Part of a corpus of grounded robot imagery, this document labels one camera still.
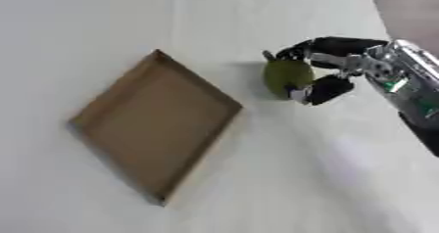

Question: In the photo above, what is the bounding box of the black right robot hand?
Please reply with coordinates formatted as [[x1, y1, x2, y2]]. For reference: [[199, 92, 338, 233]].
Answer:
[[274, 36, 391, 107]]

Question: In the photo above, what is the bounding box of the green toy fruit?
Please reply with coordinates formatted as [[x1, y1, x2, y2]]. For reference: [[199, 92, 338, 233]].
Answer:
[[261, 50, 317, 101]]

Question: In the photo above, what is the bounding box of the tan cardboard box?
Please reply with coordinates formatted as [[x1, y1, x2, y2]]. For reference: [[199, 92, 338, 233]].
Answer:
[[65, 48, 246, 208]]

